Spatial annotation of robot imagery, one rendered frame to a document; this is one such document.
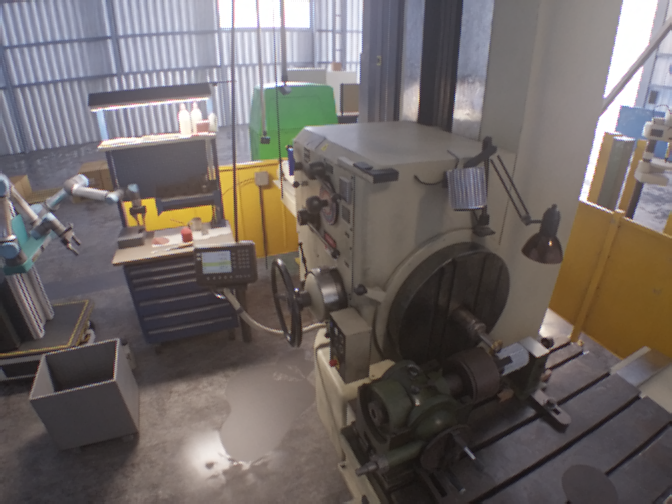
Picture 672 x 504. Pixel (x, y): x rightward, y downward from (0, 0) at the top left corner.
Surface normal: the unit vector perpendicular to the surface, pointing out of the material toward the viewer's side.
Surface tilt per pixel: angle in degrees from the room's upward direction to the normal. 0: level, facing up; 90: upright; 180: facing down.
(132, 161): 90
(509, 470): 0
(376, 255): 90
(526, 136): 90
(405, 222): 90
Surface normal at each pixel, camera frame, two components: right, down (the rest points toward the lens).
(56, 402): 0.40, 0.43
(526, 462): 0.00, -0.88
